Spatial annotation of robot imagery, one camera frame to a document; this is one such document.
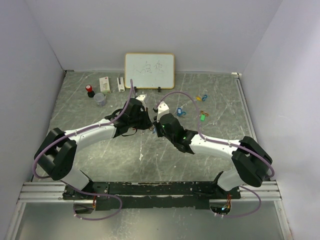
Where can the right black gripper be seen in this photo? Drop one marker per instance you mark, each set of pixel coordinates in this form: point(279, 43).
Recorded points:
point(157, 124)

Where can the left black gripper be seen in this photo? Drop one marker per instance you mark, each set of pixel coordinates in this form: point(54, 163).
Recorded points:
point(147, 123)

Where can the green tag key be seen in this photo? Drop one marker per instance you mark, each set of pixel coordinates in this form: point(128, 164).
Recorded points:
point(203, 117)

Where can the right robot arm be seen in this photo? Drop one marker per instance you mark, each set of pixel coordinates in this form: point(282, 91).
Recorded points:
point(248, 157)

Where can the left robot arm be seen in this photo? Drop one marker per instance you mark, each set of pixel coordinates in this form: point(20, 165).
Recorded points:
point(57, 152)

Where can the clear plastic cup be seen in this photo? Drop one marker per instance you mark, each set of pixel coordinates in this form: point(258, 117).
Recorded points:
point(100, 99)

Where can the white green box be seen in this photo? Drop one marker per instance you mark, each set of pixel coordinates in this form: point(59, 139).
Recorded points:
point(104, 85)

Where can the small whiteboard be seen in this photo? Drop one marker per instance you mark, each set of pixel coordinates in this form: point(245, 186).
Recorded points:
point(149, 70)

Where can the red black stamp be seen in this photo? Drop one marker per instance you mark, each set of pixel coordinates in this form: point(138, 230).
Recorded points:
point(90, 91)

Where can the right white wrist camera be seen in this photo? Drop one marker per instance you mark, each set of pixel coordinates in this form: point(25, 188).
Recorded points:
point(161, 110)

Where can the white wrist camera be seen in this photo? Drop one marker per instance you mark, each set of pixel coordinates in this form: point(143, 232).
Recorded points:
point(161, 110)
point(142, 98)

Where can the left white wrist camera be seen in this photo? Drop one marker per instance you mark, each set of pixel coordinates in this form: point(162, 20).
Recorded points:
point(142, 98)

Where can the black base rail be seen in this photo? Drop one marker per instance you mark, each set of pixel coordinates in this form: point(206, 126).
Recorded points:
point(148, 195)

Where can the right aluminium side rail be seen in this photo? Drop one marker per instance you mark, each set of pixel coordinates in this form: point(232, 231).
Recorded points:
point(281, 214)

